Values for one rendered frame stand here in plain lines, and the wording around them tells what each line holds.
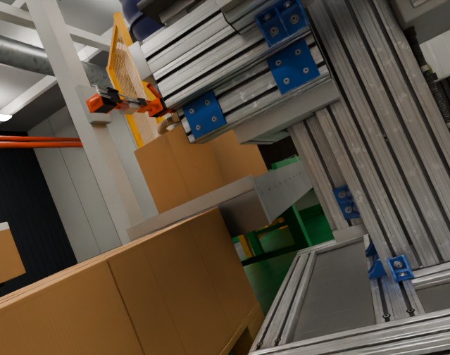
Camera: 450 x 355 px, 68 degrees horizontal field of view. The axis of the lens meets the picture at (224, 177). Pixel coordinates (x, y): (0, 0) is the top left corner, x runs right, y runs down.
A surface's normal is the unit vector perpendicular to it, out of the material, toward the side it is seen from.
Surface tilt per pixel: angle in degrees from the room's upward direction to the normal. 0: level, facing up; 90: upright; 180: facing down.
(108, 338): 90
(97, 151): 90
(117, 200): 90
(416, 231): 90
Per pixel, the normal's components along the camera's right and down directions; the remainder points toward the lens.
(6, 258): 0.78, -0.36
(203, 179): -0.42, 0.12
